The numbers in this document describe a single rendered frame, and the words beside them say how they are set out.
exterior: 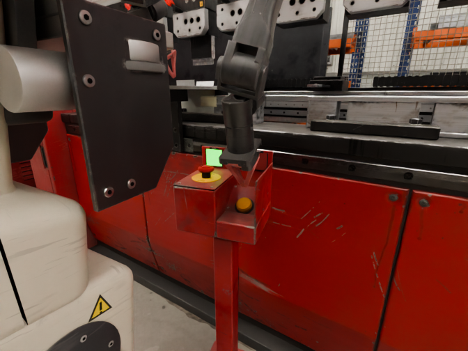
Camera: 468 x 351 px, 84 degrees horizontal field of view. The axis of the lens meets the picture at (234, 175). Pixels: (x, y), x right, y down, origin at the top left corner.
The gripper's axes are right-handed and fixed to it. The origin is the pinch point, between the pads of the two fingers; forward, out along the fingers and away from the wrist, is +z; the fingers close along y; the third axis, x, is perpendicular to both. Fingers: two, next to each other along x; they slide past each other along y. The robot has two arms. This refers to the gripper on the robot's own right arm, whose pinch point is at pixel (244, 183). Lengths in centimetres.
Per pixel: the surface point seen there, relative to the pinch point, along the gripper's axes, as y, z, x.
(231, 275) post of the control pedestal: -6.9, 25.0, 3.4
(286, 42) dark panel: 99, -18, 7
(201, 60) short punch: 51, -19, 31
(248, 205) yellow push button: -0.4, 5.9, -0.6
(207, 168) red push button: 1.2, -2.5, 9.5
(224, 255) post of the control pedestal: -5.4, 19.4, 5.2
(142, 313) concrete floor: 1, 81, 56
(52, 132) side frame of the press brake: 41, 11, 118
